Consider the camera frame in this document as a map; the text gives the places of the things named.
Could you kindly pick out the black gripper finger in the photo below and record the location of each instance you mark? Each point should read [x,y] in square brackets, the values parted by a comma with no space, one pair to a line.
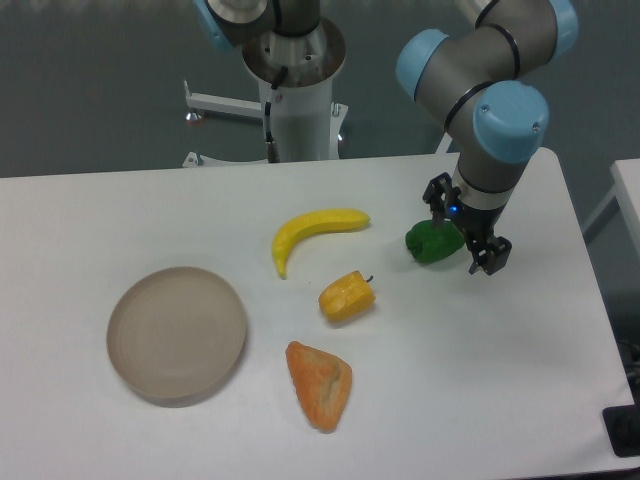
[442,198]
[489,255]

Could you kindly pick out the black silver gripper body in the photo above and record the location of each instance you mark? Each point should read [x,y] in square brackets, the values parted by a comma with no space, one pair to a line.
[473,211]

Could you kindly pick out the green toy pepper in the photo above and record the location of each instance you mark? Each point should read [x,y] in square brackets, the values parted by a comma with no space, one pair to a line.
[428,244]

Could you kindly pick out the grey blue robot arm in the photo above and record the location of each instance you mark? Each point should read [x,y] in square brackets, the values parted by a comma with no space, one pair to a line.
[471,86]

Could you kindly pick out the yellow toy pepper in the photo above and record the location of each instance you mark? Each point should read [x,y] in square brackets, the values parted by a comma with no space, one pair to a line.
[346,297]

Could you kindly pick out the yellow toy banana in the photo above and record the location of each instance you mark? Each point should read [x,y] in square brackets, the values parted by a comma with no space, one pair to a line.
[310,224]

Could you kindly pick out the white side table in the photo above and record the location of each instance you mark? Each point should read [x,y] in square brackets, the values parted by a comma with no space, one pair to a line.
[622,197]

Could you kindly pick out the orange toy bread slice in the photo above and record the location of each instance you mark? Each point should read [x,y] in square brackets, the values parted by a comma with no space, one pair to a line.
[322,383]

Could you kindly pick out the black box at table edge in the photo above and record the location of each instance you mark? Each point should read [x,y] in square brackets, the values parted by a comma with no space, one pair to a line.
[622,425]

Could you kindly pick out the beige round plate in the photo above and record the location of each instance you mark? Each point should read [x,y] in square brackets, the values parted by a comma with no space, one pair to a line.
[175,337]

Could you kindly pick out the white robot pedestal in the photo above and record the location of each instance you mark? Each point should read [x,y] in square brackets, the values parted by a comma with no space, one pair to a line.
[300,119]

